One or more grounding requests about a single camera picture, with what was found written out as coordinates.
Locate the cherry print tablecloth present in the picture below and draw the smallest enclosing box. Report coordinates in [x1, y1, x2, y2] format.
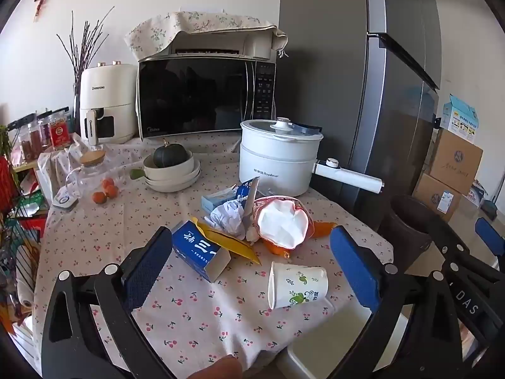
[32, 130, 395, 379]

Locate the blue and white printed box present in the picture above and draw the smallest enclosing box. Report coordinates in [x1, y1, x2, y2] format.
[442, 95, 480, 143]

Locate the cream bowl with green handle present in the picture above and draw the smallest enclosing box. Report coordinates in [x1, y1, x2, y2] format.
[130, 151, 196, 182]

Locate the grey refrigerator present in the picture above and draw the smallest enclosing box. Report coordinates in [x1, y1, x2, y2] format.
[278, 0, 443, 230]

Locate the dark blue milk carton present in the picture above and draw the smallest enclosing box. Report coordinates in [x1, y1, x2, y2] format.
[171, 221, 232, 283]

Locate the white electric cooking pot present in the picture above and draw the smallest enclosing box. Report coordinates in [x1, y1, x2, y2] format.
[239, 117, 385, 197]

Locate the cream air fryer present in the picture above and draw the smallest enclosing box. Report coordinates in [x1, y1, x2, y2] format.
[79, 60, 139, 146]

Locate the white power adapter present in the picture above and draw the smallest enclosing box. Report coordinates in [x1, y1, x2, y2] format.
[52, 191, 80, 210]

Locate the clear wrapper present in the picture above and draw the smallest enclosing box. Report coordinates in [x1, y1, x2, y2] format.
[242, 217, 261, 243]

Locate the dried twig bouquet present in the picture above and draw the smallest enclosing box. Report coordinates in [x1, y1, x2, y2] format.
[56, 7, 116, 107]

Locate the yellow foil wrapper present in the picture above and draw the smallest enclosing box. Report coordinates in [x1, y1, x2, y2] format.
[189, 216, 262, 266]

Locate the large cardboard box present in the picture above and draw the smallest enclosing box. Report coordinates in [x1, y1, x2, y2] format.
[428, 128, 484, 196]

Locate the spice jar with red label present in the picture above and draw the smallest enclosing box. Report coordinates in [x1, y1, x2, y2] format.
[49, 111, 72, 151]

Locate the light blue carton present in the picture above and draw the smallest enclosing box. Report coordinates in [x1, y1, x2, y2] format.
[201, 189, 239, 214]

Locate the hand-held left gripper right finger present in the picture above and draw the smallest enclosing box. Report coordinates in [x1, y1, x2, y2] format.
[329, 225, 462, 379]

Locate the floral dust cover cloth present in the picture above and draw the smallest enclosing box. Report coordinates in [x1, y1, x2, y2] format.
[125, 11, 288, 63]

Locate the glass jar with bamboo lid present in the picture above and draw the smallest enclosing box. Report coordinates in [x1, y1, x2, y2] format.
[65, 149, 119, 199]

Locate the white paper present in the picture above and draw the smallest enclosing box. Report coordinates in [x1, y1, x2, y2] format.
[204, 199, 247, 240]

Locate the person's left hand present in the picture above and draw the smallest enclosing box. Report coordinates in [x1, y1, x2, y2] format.
[185, 354, 244, 379]

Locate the dark green pumpkin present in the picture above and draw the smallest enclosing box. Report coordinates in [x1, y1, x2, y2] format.
[153, 139, 188, 168]

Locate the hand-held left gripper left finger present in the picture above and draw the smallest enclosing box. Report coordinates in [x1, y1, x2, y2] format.
[41, 226, 180, 379]

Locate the pink snack bag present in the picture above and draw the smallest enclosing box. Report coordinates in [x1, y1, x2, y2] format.
[252, 195, 312, 250]

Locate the cream plate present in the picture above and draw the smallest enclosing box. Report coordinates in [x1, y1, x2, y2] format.
[145, 163, 202, 189]
[146, 174, 200, 193]

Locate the white plastic container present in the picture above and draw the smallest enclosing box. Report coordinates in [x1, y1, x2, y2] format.
[252, 304, 411, 379]

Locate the black microwave oven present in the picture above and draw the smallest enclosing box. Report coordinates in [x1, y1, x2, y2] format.
[136, 32, 277, 141]

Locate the printed paper cup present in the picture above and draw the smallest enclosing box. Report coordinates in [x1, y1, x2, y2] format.
[268, 261, 329, 310]

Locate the brown plastic bin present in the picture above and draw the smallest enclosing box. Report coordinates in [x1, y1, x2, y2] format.
[389, 195, 435, 274]

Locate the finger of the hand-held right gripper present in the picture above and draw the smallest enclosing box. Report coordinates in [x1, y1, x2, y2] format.
[424, 201, 474, 269]
[474, 217, 505, 259]

